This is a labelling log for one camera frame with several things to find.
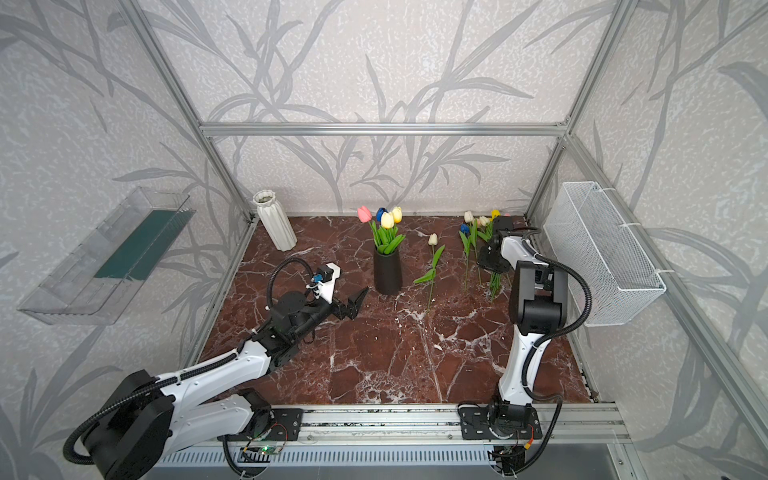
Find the black cylindrical vase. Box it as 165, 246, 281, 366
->
374, 250, 402, 295

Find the white tulip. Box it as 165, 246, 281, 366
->
413, 233, 445, 312

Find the pale yellow tulip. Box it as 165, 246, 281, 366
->
378, 212, 404, 255

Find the pink tulip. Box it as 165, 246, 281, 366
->
357, 206, 381, 249

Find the blue tulip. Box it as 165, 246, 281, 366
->
375, 207, 388, 252
459, 223, 471, 289

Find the yellow orange tulip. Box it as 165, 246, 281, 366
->
391, 207, 403, 238

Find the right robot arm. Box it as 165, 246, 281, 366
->
479, 216, 568, 439

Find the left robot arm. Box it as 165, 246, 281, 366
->
63, 288, 369, 479

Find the white ribbed vase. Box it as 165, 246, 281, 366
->
252, 190, 297, 252

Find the bunch of remaining tulips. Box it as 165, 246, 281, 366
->
464, 210, 502, 300

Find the pink object in basket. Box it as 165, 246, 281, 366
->
574, 286, 598, 318

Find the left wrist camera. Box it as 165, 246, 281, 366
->
307, 263, 341, 304

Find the white wire mesh basket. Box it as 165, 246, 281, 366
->
544, 181, 666, 327

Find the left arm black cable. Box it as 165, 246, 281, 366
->
62, 257, 316, 466

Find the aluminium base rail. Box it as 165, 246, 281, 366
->
122, 403, 631, 466

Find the clear plastic wall tray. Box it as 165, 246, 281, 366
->
18, 187, 195, 326

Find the horizontal aluminium frame bar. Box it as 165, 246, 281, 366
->
200, 122, 566, 137

